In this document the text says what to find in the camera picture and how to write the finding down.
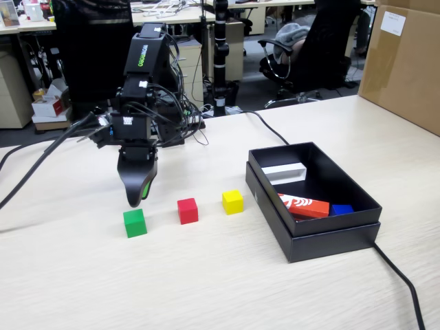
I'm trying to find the black mesh office chair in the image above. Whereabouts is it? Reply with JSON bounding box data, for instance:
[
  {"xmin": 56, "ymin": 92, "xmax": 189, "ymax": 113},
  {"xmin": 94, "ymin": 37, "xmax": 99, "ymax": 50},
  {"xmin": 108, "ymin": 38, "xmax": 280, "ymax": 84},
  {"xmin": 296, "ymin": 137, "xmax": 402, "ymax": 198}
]
[{"xmin": 50, "ymin": 0, "xmax": 145, "ymax": 133}]

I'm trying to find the grey folded blanket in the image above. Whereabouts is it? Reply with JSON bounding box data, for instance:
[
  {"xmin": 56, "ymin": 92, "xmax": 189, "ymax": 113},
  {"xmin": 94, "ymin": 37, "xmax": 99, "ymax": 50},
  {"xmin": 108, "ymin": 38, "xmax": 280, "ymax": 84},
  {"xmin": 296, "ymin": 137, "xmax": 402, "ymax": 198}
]
[{"xmin": 274, "ymin": 22, "xmax": 312, "ymax": 65}]

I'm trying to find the orange box with white print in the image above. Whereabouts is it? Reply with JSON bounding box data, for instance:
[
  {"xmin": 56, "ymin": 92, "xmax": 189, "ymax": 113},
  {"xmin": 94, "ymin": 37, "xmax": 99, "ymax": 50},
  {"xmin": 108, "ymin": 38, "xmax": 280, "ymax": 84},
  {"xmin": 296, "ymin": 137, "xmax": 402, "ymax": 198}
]
[{"xmin": 277, "ymin": 192, "xmax": 330, "ymax": 221}]

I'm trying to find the black cardboard box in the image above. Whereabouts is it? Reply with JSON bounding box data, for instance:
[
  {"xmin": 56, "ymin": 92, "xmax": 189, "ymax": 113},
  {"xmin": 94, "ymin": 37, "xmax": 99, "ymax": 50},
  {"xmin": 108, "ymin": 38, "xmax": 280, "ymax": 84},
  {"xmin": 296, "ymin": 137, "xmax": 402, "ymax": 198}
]
[{"xmin": 247, "ymin": 140, "xmax": 384, "ymax": 238}]

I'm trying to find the large brown cardboard box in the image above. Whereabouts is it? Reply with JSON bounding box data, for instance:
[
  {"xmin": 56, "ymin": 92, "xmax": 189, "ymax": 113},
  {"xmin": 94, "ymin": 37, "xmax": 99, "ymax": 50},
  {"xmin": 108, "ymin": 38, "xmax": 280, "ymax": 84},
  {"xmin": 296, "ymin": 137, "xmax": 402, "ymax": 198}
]
[{"xmin": 357, "ymin": 0, "xmax": 440, "ymax": 137}]

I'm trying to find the white rectangular box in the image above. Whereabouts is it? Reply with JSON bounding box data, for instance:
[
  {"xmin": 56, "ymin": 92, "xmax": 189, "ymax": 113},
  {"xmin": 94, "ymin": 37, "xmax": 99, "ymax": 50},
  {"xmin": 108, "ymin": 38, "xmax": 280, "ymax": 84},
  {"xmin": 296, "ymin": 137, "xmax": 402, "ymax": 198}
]
[{"xmin": 261, "ymin": 162, "xmax": 307, "ymax": 186}]

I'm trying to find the green wooden cube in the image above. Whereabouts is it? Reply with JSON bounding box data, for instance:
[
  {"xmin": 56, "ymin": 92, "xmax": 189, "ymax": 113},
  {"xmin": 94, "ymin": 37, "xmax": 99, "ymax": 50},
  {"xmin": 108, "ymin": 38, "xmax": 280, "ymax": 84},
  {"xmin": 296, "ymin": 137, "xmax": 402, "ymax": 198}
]
[{"xmin": 122, "ymin": 208, "xmax": 148, "ymax": 239}]

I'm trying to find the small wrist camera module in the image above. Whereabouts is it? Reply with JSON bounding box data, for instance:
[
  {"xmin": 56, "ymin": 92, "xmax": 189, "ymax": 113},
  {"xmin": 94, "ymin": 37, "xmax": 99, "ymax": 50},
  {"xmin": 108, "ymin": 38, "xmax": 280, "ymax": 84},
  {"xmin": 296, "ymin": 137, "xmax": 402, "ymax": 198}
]
[{"xmin": 87, "ymin": 115, "xmax": 114, "ymax": 149}]

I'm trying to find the small brown cardboard box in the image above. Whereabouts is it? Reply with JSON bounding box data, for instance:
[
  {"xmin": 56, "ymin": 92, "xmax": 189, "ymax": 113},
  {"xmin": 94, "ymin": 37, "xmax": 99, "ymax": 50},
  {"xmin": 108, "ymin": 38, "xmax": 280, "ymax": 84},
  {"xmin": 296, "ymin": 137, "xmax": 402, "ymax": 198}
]
[{"xmin": 32, "ymin": 115, "xmax": 72, "ymax": 131}]

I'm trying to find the thin black wire bundle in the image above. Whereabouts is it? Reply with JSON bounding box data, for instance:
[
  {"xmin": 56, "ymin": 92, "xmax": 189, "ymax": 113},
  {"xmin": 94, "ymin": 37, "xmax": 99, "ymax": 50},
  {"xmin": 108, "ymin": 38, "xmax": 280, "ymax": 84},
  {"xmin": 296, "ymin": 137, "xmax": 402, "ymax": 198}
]
[{"xmin": 151, "ymin": 30, "xmax": 210, "ymax": 147}]

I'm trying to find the light wooden office desk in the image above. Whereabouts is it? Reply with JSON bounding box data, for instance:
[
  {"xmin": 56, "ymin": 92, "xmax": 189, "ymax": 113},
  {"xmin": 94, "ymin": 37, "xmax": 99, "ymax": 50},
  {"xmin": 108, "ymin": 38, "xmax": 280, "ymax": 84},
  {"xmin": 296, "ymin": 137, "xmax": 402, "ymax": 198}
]
[
  {"xmin": 206, "ymin": 0, "xmax": 317, "ymax": 10},
  {"xmin": 0, "ymin": 5, "xmax": 216, "ymax": 35}
]

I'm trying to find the red wooden cube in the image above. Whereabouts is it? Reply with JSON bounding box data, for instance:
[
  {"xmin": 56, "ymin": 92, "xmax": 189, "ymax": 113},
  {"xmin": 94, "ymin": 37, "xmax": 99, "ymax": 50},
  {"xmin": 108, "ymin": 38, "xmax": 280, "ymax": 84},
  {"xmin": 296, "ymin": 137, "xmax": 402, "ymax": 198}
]
[{"xmin": 177, "ymin": 197, "xmax": 199, "ymax": 226}]

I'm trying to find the yellow wooden cube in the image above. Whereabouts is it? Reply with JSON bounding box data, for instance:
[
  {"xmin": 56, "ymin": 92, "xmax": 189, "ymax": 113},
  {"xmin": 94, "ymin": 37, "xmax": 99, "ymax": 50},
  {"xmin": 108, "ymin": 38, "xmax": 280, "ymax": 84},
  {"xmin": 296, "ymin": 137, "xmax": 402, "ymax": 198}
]
[{"xmin": 221, "ymin": 189, "xmax": 244, "ymax": 216}]

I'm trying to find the clear picture frame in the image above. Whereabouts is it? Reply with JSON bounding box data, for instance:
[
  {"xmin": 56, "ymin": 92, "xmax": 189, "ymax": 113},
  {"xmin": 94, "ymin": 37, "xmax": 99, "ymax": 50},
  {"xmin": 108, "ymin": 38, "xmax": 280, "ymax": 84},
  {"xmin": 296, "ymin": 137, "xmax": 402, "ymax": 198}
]
[{"xmin": 0, "ymin": 0, "xmax": 21, "ymax": 28}]

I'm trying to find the black chair with chrome armrests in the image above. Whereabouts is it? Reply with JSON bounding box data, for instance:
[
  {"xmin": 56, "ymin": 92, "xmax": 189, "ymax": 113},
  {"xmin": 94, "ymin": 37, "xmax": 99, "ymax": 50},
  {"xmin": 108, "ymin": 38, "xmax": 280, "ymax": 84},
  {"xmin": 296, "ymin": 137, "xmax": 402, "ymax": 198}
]
[{"xmin": 257, "ymin": 0, "xmax": 362, "ymax": 110}]

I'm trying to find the blue wooden cube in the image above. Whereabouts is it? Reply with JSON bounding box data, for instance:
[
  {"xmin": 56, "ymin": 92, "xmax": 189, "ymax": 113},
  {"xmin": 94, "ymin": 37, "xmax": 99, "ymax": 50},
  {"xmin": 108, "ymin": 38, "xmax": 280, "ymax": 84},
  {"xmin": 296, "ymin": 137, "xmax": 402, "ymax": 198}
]
[{"xmin": 329, "ymin": 203, "xmax": 355, "ymax": 217}]

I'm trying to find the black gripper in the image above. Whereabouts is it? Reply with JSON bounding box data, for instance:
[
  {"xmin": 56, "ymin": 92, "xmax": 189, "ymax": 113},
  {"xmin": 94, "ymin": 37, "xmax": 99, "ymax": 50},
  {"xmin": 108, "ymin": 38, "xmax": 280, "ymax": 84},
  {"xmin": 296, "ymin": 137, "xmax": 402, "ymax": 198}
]
[{"xmin": 110, "ymin": 112, "xmax": 159, "ymax": 208}]

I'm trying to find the thick black cable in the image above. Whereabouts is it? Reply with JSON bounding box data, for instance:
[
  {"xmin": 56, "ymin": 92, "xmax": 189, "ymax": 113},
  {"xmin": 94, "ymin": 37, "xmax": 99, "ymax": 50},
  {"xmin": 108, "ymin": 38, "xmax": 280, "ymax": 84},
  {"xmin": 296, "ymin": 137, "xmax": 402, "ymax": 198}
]
[
  {"xmin": 0, "ymin": 111, "xmax": 100, "ymax": 211},
  {"xmin": 219, "ymin": 109, "xmax": 427, "ymax": 330}
]

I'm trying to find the white folding stand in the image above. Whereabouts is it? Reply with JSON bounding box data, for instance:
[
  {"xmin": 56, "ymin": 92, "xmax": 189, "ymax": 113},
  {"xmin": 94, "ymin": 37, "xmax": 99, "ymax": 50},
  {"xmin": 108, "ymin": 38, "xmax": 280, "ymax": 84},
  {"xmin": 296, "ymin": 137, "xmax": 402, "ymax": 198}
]
[{"xmin": 142, "ymin": 0, "xmax": 185, "ymax": 19}]

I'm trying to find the black pole stand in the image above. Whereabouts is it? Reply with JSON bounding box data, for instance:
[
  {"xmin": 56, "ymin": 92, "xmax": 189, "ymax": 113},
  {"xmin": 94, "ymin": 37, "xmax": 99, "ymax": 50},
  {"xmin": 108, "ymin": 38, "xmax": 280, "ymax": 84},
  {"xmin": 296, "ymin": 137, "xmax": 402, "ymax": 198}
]
[{"xmin": 206, "ymin": 0, "xmax": 240, "ymax": 117}]

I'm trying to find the white and red open box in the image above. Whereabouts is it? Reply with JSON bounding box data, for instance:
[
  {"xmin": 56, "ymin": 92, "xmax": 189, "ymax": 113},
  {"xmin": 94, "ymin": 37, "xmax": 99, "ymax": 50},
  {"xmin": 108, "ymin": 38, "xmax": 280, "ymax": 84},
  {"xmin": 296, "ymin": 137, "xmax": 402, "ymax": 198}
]
[{"xmin": 31, "ymin": 78, "xmax": 72, "ymax": 118}]

